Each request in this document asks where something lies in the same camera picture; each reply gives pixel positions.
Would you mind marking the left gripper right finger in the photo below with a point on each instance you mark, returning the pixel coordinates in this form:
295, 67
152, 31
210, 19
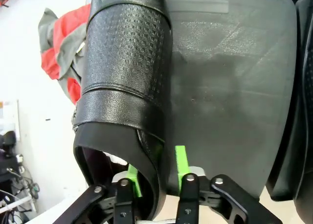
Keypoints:
188, 199

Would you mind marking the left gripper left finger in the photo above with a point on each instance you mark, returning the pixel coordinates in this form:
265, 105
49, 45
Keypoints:
123, 202

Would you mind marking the black round-toe leather shoe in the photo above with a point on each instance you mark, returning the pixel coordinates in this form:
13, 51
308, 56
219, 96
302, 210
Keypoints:
122, 62

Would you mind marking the black pointed-toe leather shoe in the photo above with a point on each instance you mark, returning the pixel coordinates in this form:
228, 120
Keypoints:
303, 87

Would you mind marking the black shoe stand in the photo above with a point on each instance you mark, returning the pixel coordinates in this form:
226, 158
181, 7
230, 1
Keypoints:
232, 87

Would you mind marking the red and grey jacket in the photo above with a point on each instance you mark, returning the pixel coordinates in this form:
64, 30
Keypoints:
63, 38

